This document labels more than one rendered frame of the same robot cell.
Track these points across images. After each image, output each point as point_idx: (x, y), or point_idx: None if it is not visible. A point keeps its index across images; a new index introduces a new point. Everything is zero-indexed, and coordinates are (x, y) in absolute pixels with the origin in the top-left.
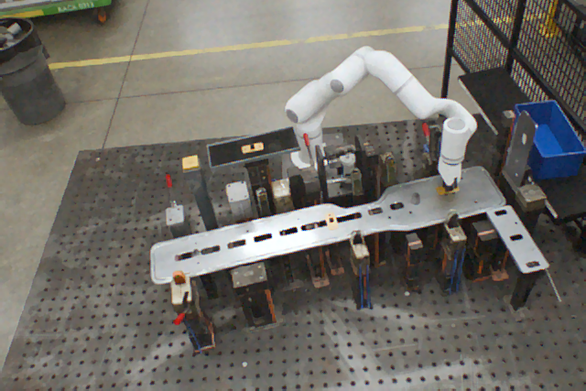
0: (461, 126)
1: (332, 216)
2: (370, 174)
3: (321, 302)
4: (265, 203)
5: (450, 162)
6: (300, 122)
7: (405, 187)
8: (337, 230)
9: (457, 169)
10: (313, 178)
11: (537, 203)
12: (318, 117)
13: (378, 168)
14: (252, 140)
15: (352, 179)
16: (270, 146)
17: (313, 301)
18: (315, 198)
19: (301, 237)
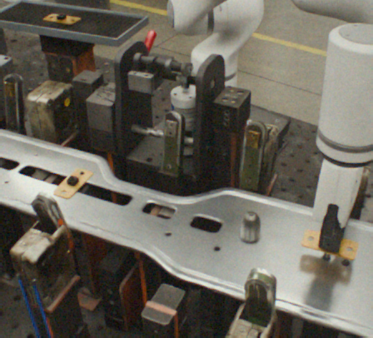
0: (370, 40)
1: (82, 177)
2: (220, 152)
3: (12, 330)
4: (12, 105)
5: (327, 151)
6: (178, 27)
7: (258, 203)
8: (62, 201)
9: (340, 182)
10: (106, 100)
11: None
12: (226, 46)
13: (310, 198)
14: (75, 12)
15: (163, 131)
16: (83, 26)
17: (4, 320)
18: (106, 146)
19: (4, 179)
